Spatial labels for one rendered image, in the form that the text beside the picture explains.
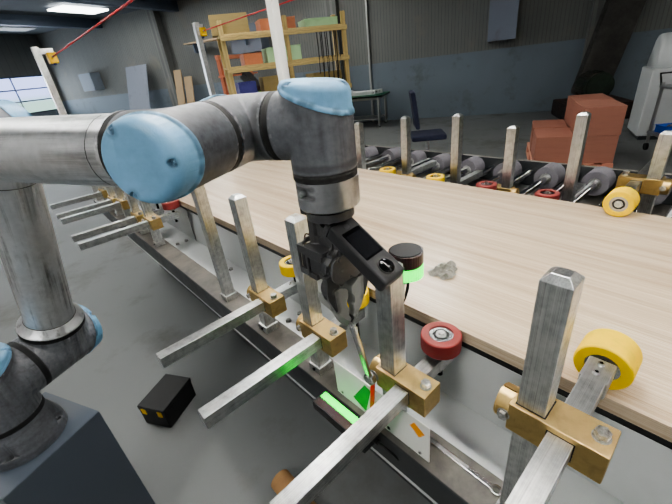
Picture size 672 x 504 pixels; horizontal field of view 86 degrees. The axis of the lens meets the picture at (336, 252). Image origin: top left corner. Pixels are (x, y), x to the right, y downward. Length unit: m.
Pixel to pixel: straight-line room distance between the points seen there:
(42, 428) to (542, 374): 1.17
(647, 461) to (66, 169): 0.97
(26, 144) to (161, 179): 0.20
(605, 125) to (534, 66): 4.73
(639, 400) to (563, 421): 0.20
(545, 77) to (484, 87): 1.17
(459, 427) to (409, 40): 9.01
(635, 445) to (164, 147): 0.85
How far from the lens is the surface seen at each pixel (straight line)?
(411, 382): 0.72
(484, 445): 0.97
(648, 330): 0.90
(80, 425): 1.31
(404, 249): 0.63
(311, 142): 0.46
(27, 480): 1.28
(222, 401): 0.79
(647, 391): 0.77
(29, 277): 1.11
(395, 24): 9.62
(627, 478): 0.93
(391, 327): 0.65
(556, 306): 0.47
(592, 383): 0.66
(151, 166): 0.41
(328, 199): 0.48
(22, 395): 1.24
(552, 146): 4.81
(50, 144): 0.54
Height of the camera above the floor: 1.40
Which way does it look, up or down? 27 degrees down
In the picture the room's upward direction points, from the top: 7 degrees counter-clockwise
